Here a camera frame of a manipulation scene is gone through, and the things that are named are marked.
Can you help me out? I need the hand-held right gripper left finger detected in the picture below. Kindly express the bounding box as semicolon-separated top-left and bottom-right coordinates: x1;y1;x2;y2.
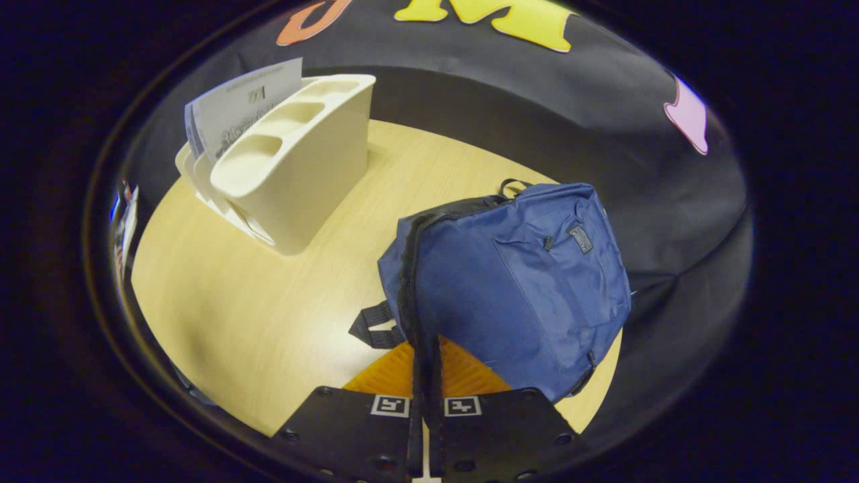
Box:
272;339;425;483

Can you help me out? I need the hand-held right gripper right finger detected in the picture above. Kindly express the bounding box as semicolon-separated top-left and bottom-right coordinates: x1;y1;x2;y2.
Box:
429;335;579;483

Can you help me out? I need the blue schoolbag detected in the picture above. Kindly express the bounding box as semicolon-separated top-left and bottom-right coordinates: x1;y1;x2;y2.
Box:
349;178;632;403

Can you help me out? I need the white plastic bookshelf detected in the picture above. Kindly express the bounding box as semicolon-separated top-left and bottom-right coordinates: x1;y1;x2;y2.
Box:
175;74;376;256

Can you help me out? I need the white book sketch cover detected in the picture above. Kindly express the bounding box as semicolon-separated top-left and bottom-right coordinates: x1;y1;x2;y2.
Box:
191;58;304;162

